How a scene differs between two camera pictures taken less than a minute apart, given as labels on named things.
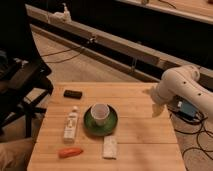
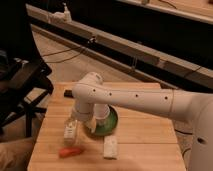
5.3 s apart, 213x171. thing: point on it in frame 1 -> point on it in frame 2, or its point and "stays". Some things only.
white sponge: [110, 147] stays
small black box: [72, 94] stays
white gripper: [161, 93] -> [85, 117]
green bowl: [109, 125] stays
